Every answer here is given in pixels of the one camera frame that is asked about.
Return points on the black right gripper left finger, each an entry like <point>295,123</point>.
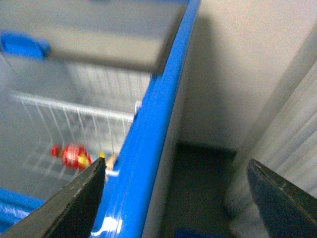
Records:
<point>70,213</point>

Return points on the white chest freezer blue trim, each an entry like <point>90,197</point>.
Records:
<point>137,176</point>

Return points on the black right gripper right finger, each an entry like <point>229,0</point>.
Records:
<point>285,210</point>

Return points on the blue lid handle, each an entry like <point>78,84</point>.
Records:
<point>23,45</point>

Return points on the white wire freezer basket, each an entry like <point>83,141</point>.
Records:
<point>90,106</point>

